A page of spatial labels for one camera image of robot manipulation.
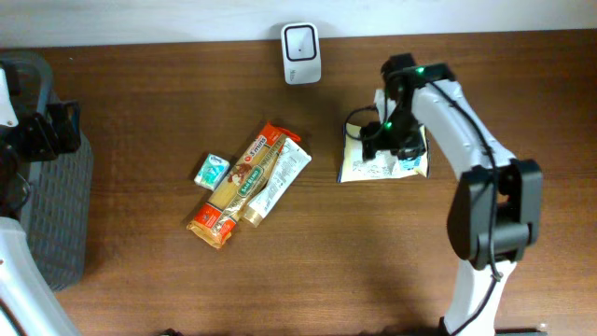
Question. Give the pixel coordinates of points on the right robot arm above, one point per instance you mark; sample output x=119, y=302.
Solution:
x=495, y=212

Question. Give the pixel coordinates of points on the green white tissue pack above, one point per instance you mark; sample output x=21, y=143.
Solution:
x=212, y=172

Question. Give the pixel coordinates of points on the orange spaghetti pack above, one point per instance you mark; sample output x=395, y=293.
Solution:
x=217, y=218

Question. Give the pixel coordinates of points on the white tube gold cap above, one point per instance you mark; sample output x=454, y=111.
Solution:
x=290, y=163

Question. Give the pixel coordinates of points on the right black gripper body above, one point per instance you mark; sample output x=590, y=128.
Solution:
x=389, y=147

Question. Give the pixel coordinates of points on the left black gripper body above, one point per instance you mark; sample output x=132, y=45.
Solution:
x=58, y=129

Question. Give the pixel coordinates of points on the yellow white snack bag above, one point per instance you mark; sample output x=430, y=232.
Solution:
x=383, y=166

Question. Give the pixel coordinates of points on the white barcode scanner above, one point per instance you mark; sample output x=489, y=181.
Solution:
x=301, y=53

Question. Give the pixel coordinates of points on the dark grey mesh basket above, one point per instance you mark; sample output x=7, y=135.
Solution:
x=50, y=199

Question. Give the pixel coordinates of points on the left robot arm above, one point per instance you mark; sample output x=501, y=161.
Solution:
x=28, y=305

